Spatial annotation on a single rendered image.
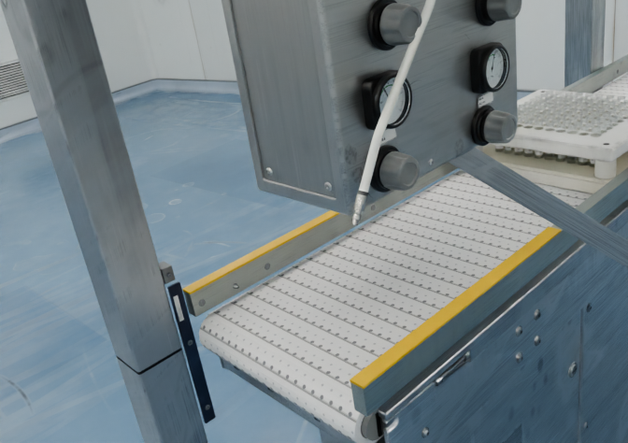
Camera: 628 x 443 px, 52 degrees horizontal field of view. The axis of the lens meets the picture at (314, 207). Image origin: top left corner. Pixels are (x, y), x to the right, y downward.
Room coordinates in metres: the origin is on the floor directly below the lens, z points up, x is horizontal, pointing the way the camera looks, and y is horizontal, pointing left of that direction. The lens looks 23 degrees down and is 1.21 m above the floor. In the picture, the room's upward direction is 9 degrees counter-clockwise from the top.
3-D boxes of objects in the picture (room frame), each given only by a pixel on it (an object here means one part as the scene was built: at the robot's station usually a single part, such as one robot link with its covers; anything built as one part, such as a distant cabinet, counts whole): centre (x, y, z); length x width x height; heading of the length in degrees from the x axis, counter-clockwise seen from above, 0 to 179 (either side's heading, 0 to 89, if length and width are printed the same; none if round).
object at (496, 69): (0.50, -0.16, 1.09); 0.04 x 0.01 x 0.04; 130
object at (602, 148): (0.96, -0.42, 0.88); 0.25 x 0.24 x 0.02; 39
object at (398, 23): (0.42, -0.07, 1.15); 0.03 x 0.02 x 0.04; 130
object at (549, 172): (0.96, -0.42, 0.83); 0.24 x 0.24 x 0.02; 39
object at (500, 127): (0.49, -0.16, 1.05); 0.03 x 0.03 x 0.04; 40
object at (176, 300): (0.65, 0.17, 0.77); 0.02 x 0.01 x 0.20; 130
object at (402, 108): (0.42, -0.06, 1.10); 0.04 x 0.01 x 0.04; 130
